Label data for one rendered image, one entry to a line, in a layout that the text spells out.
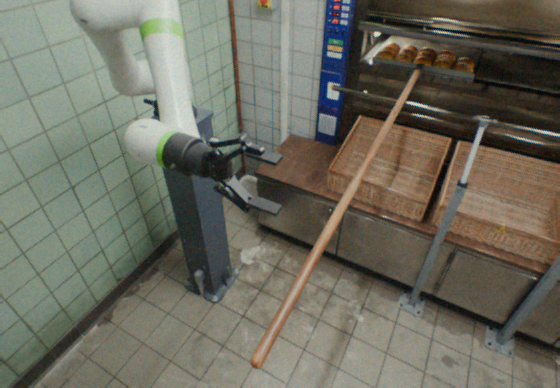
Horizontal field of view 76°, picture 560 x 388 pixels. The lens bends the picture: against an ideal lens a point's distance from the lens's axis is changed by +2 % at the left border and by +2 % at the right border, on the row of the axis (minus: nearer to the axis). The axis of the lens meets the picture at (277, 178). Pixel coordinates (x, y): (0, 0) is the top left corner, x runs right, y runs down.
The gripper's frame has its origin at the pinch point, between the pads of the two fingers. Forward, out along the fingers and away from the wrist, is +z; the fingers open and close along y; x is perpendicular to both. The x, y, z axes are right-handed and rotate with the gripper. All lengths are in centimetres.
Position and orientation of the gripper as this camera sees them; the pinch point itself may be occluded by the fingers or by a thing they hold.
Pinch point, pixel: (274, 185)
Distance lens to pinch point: 72.7
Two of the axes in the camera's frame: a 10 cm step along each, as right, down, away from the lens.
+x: -4.7, 5.6, -6.8
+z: 8.8, 3.0, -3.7
